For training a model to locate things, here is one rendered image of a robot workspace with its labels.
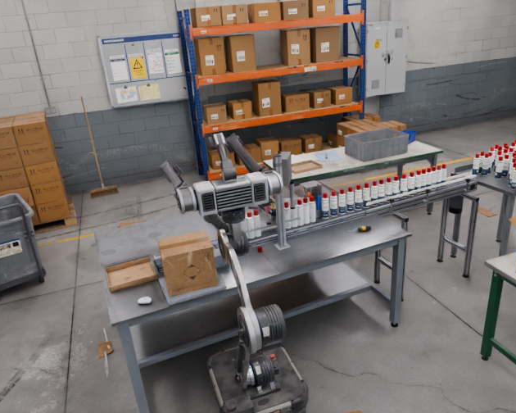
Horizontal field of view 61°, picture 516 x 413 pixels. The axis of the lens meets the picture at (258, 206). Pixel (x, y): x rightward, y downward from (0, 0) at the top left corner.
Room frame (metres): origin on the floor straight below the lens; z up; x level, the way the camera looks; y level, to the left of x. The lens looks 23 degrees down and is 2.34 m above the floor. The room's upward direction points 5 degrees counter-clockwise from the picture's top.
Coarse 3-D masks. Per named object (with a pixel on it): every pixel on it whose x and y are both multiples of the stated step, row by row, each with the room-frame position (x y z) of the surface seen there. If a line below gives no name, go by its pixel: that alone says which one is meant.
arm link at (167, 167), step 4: (168, 160) 2.75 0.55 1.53; (164, 164) 2.72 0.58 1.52; (168, 164) 2.70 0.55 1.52; (172, 164) 2.78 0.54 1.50; (160, 168) 2.71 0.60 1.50; (164, 168) 2.68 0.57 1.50; (168, 168) 2.65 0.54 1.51; (172, 168) 2.69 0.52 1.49; (164, 172) 2.73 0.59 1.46; (168, 172) 2.62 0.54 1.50; (172, 172) 2.60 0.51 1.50; (176, 172) 2.76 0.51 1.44; (168, 176) 2.59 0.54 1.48; (172, 176) 2.55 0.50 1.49; (176, 176) 2.54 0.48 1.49; (172, 180) 2.52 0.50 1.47; (176, 180) 2.50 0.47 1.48; (180, 180) 2.54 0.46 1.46; (176, 184) 2.46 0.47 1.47; (180, 184) 2.45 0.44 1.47; (184, 184) 2.40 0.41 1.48; (172, 192) 2.44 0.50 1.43
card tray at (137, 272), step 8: (120, 264) 2.63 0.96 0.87; (128, 264) 2.64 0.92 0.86; (136, 264) 2.66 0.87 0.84; (144, 264) 2.66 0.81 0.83; (112, 272) 2.59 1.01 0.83; (120, 272) 2.58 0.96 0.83; (128, 272) 2.57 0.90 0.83; (136, 272) 2.56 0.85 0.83; (144, 272) 2.55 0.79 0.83; (152, 272) 2.55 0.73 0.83; (112, 280) 2.48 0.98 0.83; (120, 280) 2.48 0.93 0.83; (128, 280) 2.47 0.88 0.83; (136, 280) 2.41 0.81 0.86; (144, 280) 2.43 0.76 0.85; (152, 280) 2.45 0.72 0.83; (112, 288) 2.36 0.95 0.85; (120, 288) 2.37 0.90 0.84
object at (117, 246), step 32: (160, 224) 3.32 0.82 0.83; (192, 224) 3.26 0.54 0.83; (352, 224) 3.03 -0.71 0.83; (384, 224) 2.98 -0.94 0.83; (128, 256) 2.80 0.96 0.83; (256, 256) 2.64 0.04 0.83; (288, 256) 2.61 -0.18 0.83; (320, 256) 2.57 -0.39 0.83; (128, 288) 2.38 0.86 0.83; (160, 288) 2.35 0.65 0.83; (128, 320) 2.06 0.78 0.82
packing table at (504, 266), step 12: (492, 264) 2.39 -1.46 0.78; (504, 264) 2.38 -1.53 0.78; (492, 276) 2.41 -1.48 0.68; (504, 276) 2.28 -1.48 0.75; (492, 288) 2.39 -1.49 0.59; (492, 300) 2.38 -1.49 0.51; (492, 312) 2.37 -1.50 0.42; (492, 324) 2.37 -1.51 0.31; (492, 336) 2.37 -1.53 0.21; (504, 348) 2.26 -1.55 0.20
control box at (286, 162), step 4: (284, 152) 2.90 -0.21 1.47; (288, 152) 2.89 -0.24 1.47; (284, 156) 2.83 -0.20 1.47; (288, 156) 2.82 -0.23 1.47; (284, 160) 2.76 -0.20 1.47; (288, 160) 2.81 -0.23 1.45; (284, 164) 2.76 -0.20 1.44; (288, 164) 2.80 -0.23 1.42; (284, 168) 2.76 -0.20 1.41; (288, 168) 2.79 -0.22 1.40; (284, 172) 2.76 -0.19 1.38; (288, 172) 2.78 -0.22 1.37; (284, 176) 2.76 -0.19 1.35; (288, 176) 2.77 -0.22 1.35; (284, 180) 2.76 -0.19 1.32; (288, 180) 2.76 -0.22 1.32; (284, 184) 2.76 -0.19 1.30; (288, 184) 2.76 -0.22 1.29
